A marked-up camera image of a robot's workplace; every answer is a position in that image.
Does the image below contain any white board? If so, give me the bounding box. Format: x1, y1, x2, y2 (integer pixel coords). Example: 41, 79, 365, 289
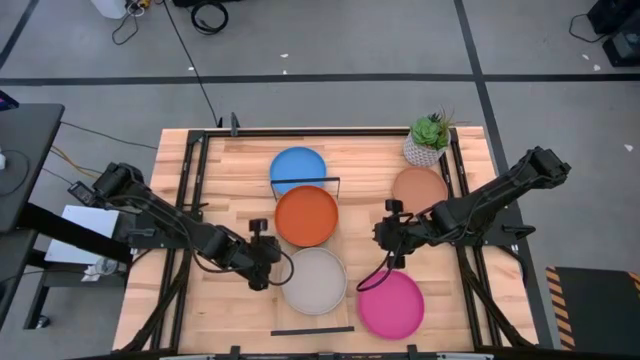
43, 203, 122, 266

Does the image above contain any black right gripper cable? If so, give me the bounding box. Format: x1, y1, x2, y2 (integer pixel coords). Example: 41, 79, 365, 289
355, 249, 401, 294

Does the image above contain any succulent in white patterned pot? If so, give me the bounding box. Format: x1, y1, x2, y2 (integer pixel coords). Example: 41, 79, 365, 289
402, 105, 459, 169

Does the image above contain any black yellow hazard mat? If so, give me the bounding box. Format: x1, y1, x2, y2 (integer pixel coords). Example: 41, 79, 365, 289
544, 266, 640, 352

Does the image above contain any tan peach plate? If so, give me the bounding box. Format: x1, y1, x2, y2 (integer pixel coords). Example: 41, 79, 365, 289
391, 166, 450, 215

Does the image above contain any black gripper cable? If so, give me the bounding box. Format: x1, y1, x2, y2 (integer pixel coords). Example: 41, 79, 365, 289
355, 249, 401, 294
268, 246, 296, 289

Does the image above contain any wooden shelf with black frame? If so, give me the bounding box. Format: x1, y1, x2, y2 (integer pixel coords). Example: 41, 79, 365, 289
269, 176, 356, 337

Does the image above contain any long black floor cable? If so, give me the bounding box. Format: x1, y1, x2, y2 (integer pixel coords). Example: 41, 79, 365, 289
162, 0, 222, 129

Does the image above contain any black equipment case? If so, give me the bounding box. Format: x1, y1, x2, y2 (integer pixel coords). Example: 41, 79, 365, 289
586, 0, 640, 69

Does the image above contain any coiled black cable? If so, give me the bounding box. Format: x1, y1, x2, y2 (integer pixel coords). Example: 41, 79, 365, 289
189, 0, 230, 36

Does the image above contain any black aluminium table frame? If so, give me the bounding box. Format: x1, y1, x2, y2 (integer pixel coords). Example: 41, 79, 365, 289
117, 112, 539, 360

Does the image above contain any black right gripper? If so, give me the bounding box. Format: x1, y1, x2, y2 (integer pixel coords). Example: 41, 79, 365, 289
372, 198, 421, 271

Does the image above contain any beige grey plate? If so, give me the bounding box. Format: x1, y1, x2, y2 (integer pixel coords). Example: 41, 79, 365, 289
280, 246, 349, 316

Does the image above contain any white container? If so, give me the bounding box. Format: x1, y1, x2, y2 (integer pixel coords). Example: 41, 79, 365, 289
89, 0, 127, 20

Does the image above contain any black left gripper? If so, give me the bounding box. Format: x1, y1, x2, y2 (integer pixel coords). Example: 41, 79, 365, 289
243, 217, 284, 293

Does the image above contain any blue plate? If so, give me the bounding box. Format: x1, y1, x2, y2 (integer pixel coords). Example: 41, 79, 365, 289
268, 145, 328, 196

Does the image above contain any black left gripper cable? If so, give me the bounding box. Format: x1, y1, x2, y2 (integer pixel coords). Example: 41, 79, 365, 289
268, 246, 296, 289

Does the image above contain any orange plate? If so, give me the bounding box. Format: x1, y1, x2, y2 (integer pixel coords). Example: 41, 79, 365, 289
273, 184, 340, 249

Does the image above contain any pink plate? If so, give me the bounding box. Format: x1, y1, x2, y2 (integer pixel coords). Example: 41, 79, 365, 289
356, 269, 426, 342

